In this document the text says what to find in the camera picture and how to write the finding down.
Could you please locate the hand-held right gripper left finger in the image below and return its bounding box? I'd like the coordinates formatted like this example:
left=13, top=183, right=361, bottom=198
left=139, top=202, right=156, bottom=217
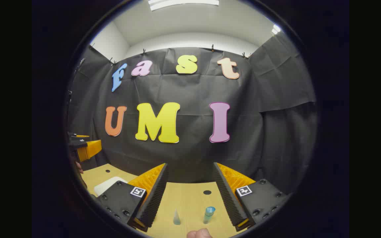
left=96, top=163, right=169, bottom=232

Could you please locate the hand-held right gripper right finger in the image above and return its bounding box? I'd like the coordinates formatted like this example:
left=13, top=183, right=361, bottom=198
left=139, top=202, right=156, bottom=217
left=213, top=162, right=292, bottom=232

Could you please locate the blue transparent bottle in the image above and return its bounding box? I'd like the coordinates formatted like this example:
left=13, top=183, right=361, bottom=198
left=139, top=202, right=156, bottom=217
left=203, top=206, right=216, bottom=224

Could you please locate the white suitcase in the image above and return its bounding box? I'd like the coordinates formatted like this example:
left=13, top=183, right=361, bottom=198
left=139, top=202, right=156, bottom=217
left=94, top=176, right=129, bottom=197

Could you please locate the long ceiling light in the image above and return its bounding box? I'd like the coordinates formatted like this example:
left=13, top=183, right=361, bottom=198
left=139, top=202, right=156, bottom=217
left=148, top=0, right=220, bottom=11

